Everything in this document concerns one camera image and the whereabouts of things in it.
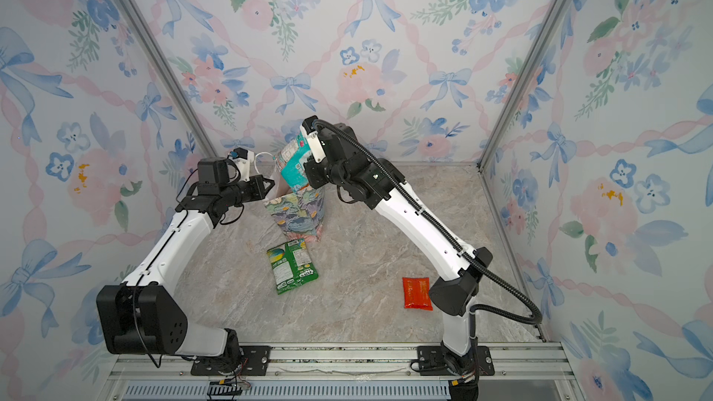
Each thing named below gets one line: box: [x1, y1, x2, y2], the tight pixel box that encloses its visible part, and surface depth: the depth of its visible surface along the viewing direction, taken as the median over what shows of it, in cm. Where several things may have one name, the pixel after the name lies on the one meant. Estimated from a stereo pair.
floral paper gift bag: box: [264, 167, 326, 243], surface depth 84 cm
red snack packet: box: [401, 276, 434, 311], surface depth 87 cm
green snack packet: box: [266, 237, 319, 296], surface depth 91 cm
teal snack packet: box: [274, 135, 312, 192], surface depth 72 cm
